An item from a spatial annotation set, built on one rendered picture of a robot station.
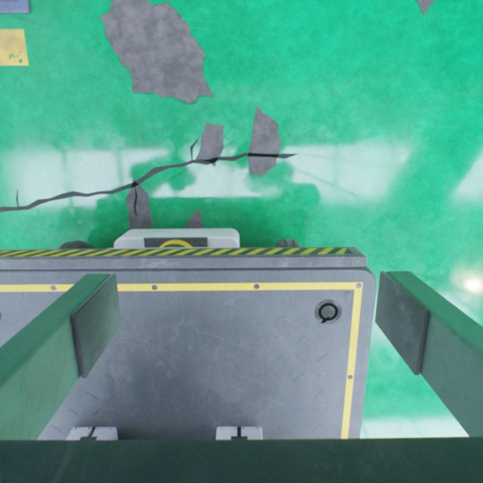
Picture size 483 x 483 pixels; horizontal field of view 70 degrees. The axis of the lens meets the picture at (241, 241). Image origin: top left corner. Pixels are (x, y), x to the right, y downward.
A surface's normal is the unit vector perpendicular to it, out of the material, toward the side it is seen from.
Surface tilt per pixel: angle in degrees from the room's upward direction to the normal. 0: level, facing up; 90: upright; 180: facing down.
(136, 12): 0
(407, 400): 0
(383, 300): 90
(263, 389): 0
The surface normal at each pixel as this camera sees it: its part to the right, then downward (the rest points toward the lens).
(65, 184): 0.00, 0.27
